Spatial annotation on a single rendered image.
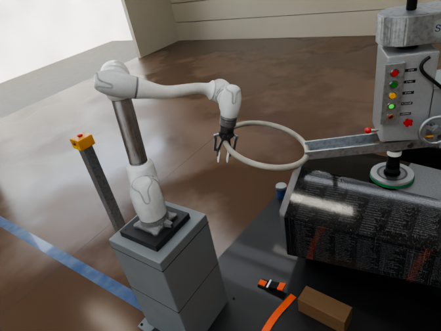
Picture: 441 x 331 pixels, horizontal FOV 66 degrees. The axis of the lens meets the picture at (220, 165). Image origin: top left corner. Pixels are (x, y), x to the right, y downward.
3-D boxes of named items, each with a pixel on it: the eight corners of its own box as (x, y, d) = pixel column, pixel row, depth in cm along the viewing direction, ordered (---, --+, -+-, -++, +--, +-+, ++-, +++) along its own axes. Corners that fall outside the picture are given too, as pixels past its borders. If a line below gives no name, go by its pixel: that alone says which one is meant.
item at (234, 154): (308, 132, 209) (309, 129, 207) (310, 180, 169) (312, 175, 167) (229, 117, 213) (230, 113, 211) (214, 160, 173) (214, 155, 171)
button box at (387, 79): (397, 121, 160) (404, 60, 145) (398, 123, 157) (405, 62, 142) (378, 122, 161) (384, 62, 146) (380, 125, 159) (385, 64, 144)
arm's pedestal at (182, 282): (195, 364, 204) (160, 274, 161) (137, 327, 231) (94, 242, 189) (238, 298, 236) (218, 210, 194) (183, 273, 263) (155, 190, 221)
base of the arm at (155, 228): (161, 239, 176) (159, 231, 173) (132, 227, 188) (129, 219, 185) (184, 217, 188) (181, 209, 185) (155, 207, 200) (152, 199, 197)
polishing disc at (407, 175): (369, 163, 198) (369, 161, 198) (409, 163, 192) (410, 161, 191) (372, 185, 182) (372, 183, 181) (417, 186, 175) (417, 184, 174)
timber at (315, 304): (298, 310, 219) (296, 299, 213) (306, 297, 227) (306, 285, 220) (344, 335, 202) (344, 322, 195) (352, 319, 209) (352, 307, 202)
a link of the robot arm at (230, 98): (241, 119, 174) (234, 108, 184) (246, 90, 165) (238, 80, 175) (221, 119, 171) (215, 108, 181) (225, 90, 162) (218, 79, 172)
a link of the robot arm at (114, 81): (138, 76, 148) (136, 69, 160) (94, 68, 142) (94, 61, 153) (134, 105, 154) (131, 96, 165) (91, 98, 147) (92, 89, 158)
